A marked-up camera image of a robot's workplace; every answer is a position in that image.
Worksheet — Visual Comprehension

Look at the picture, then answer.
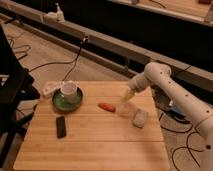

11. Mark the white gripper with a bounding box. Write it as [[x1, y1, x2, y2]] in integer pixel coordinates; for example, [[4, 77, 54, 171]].
[[116, 89, 138, 117]]

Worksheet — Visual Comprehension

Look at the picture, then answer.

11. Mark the black cables right floor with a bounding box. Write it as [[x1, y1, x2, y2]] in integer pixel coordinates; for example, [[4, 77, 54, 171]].
[[156, 99, 209, 168]]

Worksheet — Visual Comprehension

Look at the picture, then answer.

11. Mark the white power strip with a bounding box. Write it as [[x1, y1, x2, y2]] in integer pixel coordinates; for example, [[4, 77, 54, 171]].
[[41, 81, 63, 98]]

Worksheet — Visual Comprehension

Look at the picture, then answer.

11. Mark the orange carrot toy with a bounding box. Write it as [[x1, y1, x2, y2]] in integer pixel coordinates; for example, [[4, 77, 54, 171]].
[[98, 102, 116, 113]]

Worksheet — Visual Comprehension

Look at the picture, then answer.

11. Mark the white cup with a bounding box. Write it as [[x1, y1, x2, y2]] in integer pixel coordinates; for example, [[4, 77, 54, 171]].
[[60, 82, 77, 101]]

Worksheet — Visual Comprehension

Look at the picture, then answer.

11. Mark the black cable on floor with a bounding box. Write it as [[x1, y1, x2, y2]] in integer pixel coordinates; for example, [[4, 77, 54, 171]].
[[6, 34, 90, 82]]

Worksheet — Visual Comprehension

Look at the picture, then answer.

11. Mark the white sponge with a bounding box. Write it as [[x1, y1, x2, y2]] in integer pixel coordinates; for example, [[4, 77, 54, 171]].
[[133, 109, 148, 128]]

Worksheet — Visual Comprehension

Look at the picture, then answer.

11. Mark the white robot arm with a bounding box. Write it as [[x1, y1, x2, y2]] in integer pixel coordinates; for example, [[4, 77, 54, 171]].
[[122, 62, 213, 171]]

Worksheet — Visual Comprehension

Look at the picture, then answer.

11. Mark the white object on ledge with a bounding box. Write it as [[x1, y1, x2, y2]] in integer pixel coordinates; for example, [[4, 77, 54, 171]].
[[45, 4, 65, 22]]

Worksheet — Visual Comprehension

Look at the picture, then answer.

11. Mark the black eraser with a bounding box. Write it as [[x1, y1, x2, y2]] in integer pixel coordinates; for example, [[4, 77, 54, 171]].
[[56, 116, 66, 138]]

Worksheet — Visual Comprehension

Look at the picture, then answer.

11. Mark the green plate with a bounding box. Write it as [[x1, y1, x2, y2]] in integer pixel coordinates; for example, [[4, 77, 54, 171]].
[[52, 88, 83, 113]]

